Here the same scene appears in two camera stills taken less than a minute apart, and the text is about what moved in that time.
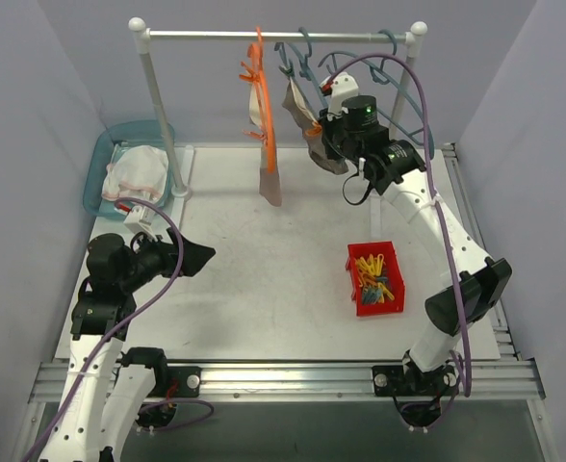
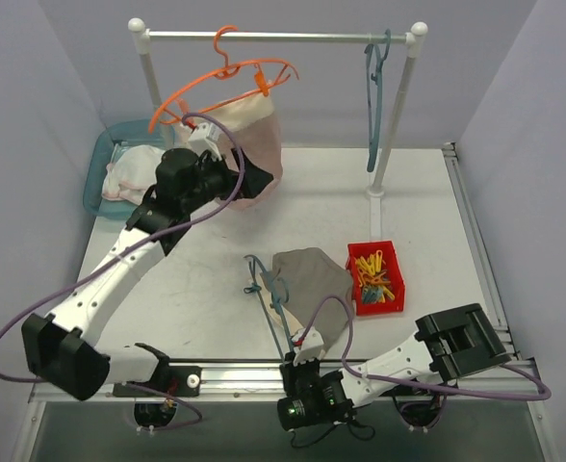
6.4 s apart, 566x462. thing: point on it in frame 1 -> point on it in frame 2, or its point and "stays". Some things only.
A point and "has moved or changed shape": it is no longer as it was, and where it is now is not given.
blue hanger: [382, 79] has moved or changed shape
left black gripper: [172, 252] -> [237, 174]
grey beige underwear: [296, 103] -> [317, 294]
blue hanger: [305, 73] -> [280, 293]
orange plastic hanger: [257, 73] -> [234, 79]
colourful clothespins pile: [373, 277] stays
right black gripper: [328, 133] -> [295, 368]
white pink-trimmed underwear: [136, 171] stays
